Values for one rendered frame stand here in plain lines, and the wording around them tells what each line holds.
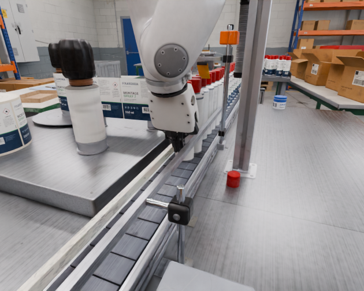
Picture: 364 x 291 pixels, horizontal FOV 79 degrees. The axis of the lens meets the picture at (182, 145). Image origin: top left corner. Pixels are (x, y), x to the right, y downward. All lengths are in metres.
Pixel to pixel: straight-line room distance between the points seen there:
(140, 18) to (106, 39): 8.75
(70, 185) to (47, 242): 0.12
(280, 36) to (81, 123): 7.93
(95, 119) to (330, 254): 0.60
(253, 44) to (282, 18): 7.78
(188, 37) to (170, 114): 0.19
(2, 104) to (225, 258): 0.67
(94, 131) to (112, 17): 8.45
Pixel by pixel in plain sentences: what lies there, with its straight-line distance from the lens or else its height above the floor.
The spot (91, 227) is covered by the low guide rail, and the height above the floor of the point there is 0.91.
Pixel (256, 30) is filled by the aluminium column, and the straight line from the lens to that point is 0.59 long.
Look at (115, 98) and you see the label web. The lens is 0.85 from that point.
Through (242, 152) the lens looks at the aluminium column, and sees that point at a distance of 0.64.
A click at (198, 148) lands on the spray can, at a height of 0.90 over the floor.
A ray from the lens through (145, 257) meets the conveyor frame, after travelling 0.36.
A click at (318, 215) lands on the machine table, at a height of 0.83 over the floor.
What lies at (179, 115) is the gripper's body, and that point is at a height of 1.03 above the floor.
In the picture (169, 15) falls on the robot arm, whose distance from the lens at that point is 0.31.
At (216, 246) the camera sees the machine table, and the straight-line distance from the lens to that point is 0.44.
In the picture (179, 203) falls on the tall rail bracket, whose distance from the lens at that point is 0.30.
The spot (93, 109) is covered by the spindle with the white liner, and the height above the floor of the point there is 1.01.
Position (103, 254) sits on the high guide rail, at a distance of 0.27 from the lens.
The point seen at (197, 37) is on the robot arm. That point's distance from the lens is 0.32.
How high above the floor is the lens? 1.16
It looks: 24 degrees down
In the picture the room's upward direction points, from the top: straight up
